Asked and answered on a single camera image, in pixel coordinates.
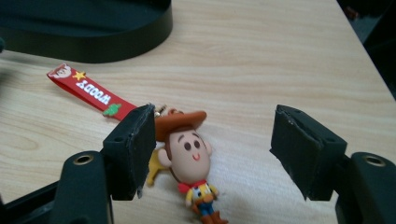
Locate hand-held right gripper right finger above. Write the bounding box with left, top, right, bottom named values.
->
left=269, top=104, right=396, bottom=224

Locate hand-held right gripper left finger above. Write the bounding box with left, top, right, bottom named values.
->
left=49, top=103, right=157, bottom=224

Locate cowboy figure keychain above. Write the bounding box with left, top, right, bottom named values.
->
left=47, top=63, right=229, bottom=224

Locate black round base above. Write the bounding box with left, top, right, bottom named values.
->
left=0, top=0, right=174, bottom=64

